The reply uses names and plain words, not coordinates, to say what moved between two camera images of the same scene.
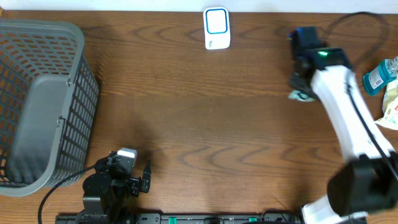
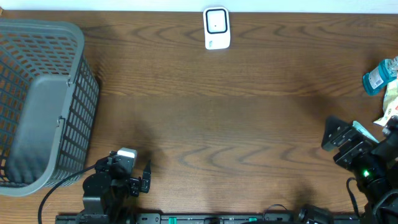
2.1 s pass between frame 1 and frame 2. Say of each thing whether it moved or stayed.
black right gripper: moved
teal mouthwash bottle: stayed
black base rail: stayed
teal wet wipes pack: moved
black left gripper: stayed
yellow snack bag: stayed
